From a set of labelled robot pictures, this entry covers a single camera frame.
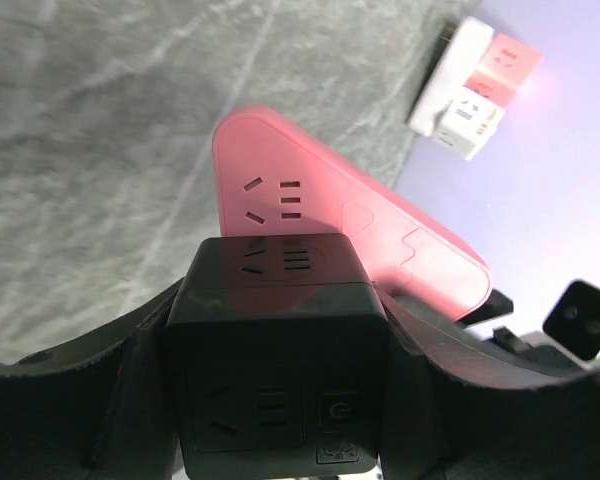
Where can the black cube plug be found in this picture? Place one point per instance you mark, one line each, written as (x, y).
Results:
(277, 350)

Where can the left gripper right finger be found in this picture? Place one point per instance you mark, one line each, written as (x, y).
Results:
(457, 407)

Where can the white triangular power strip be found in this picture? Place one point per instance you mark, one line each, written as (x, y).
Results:
(462, 54)

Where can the pink cube socket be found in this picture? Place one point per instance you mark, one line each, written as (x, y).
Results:
(503, 69)

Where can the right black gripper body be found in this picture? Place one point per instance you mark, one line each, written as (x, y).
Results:
(563, 345)

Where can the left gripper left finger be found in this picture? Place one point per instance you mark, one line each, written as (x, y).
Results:
(95, 407)

